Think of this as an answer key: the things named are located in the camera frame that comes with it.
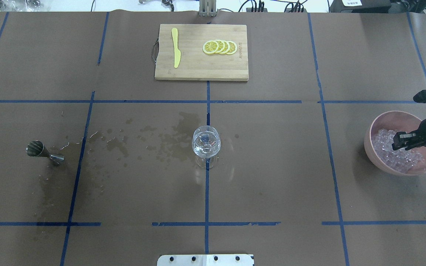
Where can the steel cocktail jigger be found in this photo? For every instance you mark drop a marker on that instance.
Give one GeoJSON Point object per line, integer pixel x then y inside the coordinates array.
{"type": "Point", "coordinates": [38, 149]}

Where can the pile of ice cubes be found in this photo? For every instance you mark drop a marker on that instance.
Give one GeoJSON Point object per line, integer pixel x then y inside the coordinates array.
{"type": "Point", "coordinates": [399, 160]}

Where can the clear wine glass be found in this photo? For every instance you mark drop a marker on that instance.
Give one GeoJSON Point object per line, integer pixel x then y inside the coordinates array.
{"type": "Point", "coordinates": [206, 144]}

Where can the pink bowl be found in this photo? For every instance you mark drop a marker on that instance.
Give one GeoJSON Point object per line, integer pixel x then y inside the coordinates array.
{"type": "Point", "coordinates": [398, 121]}

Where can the lemon slice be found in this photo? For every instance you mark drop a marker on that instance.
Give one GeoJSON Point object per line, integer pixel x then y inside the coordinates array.
{"type": "Point", "coordinates": [221, 46]}
{"type": "Point", "coordinates": [210, 47]}
{"type": "Point", "coordinates": [232, 48]}
{"type": "Point", "coordinates": [226, 47]}

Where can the bamboo cutting board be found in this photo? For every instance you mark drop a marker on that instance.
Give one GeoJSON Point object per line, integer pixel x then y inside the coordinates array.
{"type": "Point", "coordinates": [195, 65]}

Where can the yellow plastic knife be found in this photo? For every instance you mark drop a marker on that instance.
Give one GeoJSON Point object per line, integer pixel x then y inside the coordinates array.
{"type": "Point", "coordinates": [176, 50]}

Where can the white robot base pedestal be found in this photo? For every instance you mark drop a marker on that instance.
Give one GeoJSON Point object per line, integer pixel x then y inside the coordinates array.
{"type": "Point", "coordinates": [206, 260]}

